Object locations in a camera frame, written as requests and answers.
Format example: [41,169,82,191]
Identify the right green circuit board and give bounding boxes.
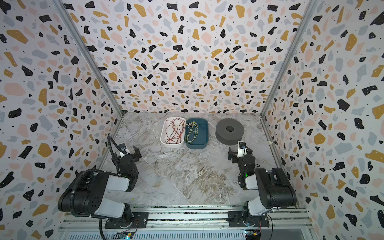
[245,230,261,240]

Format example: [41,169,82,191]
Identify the left green circuit board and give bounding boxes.
[113,232,134,240]

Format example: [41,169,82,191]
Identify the aluminium corner post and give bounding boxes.
[261,0,318,119]
[52,1,124,118]

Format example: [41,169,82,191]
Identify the white plastic bin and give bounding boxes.
[160,117,186,148]

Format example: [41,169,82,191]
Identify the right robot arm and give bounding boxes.
[228,142,297,228]

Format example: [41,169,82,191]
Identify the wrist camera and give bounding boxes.
[118,144,129,156]
[237,141,247,158]

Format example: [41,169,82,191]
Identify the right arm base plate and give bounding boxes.
[227,211,270,228]

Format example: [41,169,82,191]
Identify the left aluminium corner post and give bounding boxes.
[52,1,124,118]

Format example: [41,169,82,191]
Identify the red cable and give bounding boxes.
[163,117,186,145]

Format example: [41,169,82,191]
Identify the teal plastic bin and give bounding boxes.
[185,118,209,149]

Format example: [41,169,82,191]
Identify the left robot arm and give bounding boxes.
[58,144,142,229]

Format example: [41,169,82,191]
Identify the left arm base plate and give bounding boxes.
[104,212,149,230]

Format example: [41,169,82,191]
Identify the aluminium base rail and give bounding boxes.
[58,205,319,240]

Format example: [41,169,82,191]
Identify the grey cable spool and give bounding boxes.
[216,118,245,146]

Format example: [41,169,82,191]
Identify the green circuit board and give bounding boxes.
[245,230,261,240]
[113,232,134,240]

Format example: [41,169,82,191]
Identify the yellow cable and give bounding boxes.
[185,121,199,144]

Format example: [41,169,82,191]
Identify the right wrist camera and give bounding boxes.
[237,141,247,158]

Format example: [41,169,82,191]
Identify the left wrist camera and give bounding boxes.
[118,144,129,156]

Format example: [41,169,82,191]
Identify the right aluminium corner post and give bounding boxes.
[261,0,318,119]

